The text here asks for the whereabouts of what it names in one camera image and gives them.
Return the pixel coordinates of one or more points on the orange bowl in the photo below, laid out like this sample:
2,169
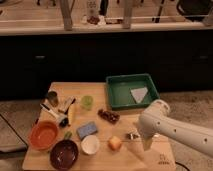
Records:
43,135

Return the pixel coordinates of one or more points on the silver metal can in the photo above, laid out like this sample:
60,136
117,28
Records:
52,98

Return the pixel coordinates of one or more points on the wooden post left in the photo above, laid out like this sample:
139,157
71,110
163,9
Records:
66,14

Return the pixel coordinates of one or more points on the silver metal fork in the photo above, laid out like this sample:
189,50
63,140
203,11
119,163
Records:
132,136

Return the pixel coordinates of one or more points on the yellow banana toy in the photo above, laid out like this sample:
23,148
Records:
71,113

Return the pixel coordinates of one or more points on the wooden post right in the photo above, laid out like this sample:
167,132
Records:
128,6

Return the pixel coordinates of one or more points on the green plastic tray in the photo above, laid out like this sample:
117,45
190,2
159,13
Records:
119,95

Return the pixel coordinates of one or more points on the brown grape bunch toy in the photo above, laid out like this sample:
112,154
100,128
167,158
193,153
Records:
109,116

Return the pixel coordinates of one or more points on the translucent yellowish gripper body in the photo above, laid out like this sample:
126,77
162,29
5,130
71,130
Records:
147,142

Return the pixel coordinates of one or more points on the brown black rectangular block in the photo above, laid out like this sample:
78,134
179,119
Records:
65,105

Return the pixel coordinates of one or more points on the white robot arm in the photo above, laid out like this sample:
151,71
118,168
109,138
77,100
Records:
154,119

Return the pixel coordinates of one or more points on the blue sponge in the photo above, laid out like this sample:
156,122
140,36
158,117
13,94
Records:
87,129

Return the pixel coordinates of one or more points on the dark purple bowl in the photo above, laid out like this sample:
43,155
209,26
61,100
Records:
64,155

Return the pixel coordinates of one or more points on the wooden post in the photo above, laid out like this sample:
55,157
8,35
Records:
128,6
66,14

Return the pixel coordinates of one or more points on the small green toy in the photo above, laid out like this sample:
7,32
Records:
68,135

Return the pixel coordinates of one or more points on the green plastic cup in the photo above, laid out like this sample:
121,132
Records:
87,102

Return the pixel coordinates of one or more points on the person legs background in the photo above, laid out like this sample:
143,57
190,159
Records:
103,7

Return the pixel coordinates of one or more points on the orange cube toy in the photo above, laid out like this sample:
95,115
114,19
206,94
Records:
115,143

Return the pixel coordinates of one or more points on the grey triangular cloth piece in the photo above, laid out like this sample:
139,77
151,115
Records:
139,94

